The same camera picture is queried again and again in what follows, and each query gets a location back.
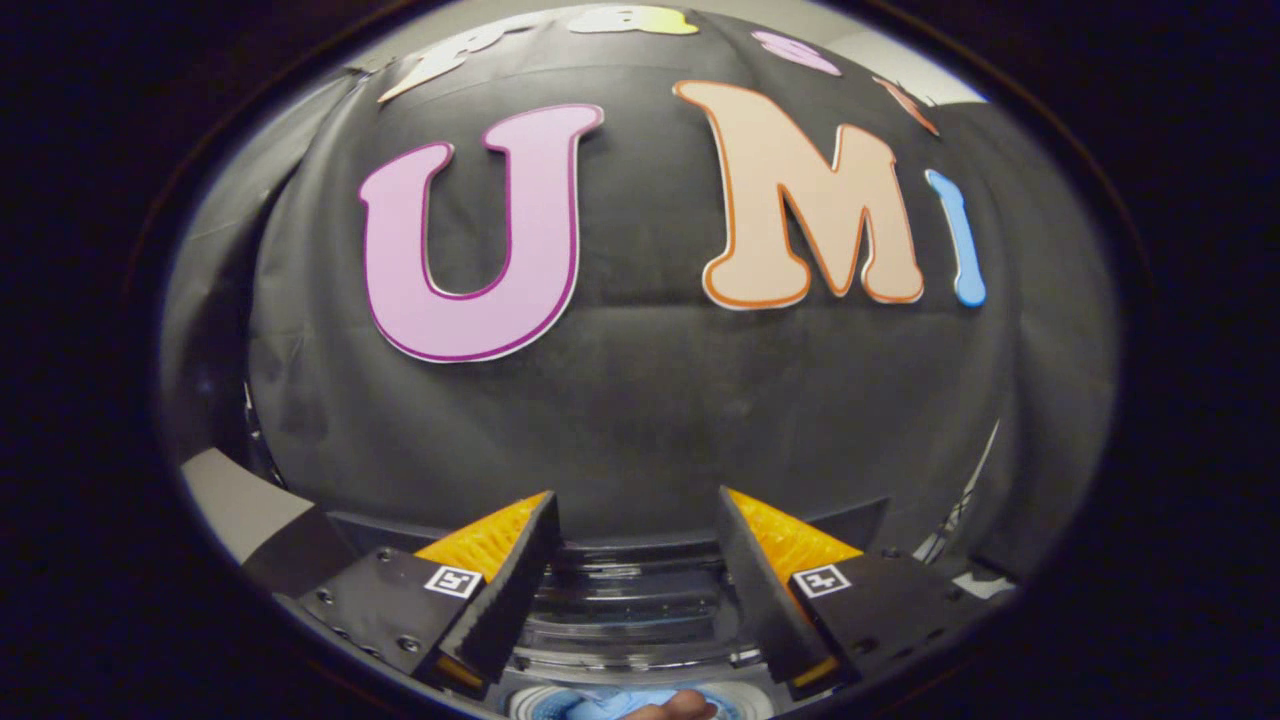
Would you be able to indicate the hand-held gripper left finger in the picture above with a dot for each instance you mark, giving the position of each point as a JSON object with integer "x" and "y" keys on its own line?
{"x": 505, "y": 590}

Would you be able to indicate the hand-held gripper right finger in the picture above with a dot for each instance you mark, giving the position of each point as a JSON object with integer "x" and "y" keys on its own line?
{"x": 765, "y": 590}

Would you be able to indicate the grey washing machine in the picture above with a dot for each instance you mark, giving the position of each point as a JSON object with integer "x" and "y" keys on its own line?
{"x": 530, "y": 700}

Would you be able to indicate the light blue garment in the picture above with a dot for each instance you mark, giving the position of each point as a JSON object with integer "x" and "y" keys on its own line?
{"x": 590, "y": 705}

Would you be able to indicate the white and dark cabinet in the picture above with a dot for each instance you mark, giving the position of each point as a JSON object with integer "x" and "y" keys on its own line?
{"x": 240, "y": 505}

